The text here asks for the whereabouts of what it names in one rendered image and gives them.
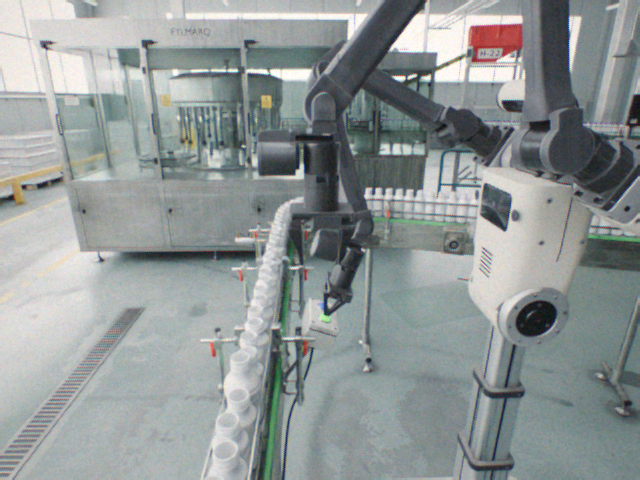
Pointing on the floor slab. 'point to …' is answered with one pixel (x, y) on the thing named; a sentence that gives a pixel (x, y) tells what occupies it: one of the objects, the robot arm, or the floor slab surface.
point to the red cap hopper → (504, 39)
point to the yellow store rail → (25, 180)
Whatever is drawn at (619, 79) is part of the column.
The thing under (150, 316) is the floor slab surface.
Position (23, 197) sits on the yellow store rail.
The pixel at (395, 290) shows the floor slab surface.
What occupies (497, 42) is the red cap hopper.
